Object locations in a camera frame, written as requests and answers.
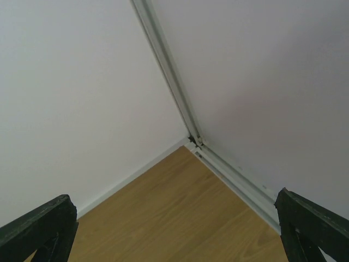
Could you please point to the aluminium frame bottom rail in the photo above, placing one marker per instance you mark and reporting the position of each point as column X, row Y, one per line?
column 258, row 198

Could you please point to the aluminium frame corner post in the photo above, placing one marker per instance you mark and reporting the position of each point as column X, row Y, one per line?
column 154, row 32

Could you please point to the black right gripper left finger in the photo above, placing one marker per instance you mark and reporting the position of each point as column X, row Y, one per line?
column 46, row 232

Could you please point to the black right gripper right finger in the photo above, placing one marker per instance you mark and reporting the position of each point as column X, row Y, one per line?
column 308, row 230

